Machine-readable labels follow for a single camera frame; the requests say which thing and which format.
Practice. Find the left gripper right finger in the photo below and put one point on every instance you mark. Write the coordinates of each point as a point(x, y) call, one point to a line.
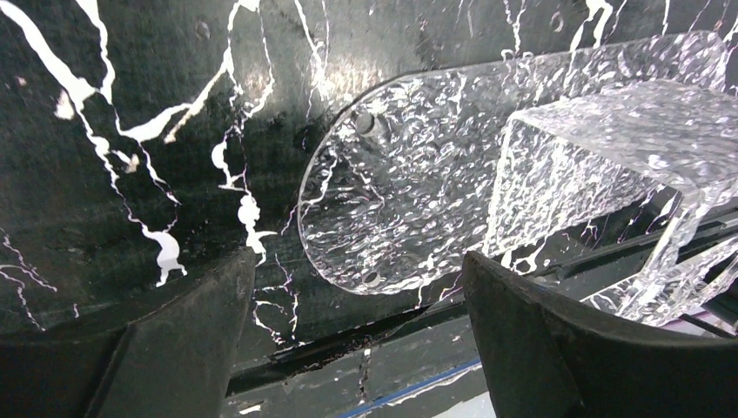
point(546, 355)

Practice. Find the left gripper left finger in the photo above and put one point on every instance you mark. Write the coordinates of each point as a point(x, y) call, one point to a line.
point(165, 353)

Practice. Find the clear textured oval tray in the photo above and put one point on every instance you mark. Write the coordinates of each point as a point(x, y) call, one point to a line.
point(399, 188)

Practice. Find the clear textured acrylic holder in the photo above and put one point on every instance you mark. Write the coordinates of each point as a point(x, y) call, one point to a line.
point(565, 163)

